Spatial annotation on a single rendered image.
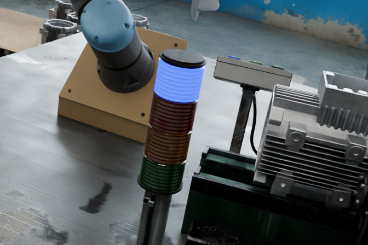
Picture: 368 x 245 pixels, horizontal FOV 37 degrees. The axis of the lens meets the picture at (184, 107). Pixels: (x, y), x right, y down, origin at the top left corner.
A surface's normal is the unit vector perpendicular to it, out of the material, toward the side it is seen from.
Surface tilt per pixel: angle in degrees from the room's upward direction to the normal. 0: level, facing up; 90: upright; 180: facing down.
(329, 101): 90
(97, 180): 0
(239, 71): 68
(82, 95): 45
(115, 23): 51
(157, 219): 90
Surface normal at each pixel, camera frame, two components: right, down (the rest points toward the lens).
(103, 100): -0.14, -0.44
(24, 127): 0.18, -0.91
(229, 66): -0.13, -0.03
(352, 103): -0.18, 0.34
